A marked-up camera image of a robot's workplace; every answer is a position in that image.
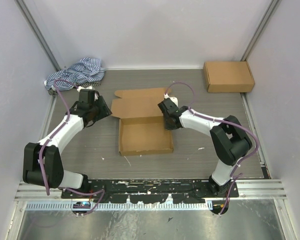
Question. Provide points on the blue striped cloth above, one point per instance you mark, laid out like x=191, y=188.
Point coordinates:
x=87, y=72

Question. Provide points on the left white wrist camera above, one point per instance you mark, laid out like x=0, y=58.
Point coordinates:
x=80, y=88

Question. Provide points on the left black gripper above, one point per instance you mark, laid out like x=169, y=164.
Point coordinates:
x=105, y=111

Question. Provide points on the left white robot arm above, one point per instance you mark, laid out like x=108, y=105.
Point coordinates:
x=42, y=162

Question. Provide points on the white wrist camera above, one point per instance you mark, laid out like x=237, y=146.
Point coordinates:
x=80, y=88
x=172, y=98

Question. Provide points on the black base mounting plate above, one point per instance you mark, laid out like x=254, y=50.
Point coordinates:
x=150, y=191

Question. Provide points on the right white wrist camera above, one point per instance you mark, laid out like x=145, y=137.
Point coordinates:
x=172, y=98

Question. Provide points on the brown cardboard box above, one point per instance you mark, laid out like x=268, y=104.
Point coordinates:
x=141, y=122
x=228, y=77

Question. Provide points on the slotted cable duct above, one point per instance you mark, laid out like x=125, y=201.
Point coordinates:
x=70, y=205

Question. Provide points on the folded brown cardboard box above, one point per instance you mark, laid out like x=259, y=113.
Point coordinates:
x=228, y=77

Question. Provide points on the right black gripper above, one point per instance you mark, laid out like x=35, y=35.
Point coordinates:
x=169, y=126

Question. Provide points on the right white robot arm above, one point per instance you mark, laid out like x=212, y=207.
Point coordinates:
x=230, y=140

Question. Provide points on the aluminium front rail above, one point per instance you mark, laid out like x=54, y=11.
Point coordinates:
x=247, y=189

